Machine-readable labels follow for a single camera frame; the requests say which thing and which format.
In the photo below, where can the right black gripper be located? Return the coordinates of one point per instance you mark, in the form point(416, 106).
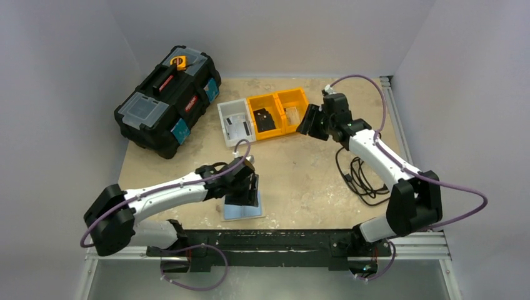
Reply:
point(319, 122)

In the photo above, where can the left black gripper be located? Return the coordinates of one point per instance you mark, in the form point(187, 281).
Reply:
point(249, 192)

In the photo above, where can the white lion VIP card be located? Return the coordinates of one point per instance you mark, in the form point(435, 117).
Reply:
point(240, 126)

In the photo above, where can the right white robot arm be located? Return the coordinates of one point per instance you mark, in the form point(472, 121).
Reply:
point(414, 202)

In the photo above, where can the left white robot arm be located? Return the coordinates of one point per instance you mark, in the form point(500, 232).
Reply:
point(120, 218)

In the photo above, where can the black and white cards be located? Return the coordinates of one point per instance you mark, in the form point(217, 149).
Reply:
point(230, 124)

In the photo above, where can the right yellow plastic bin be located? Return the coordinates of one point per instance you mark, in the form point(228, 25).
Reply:
point(293, 97)

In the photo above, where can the yellow plastic bin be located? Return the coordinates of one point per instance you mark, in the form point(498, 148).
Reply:
point(271, 103)
point(293, 97)

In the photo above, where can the middle yellow plastic bin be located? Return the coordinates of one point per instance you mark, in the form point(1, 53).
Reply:
point(271, 103)

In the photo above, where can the white plastic bin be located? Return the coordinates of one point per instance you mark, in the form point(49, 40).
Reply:
point(236, 122)

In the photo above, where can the black plastic toolbox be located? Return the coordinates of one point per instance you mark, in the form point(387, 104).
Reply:
point(160, 113)

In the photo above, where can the yellow tape measure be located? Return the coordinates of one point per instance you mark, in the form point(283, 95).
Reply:
point(179, 62)

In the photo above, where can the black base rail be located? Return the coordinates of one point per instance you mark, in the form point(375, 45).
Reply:
point(291, 248)

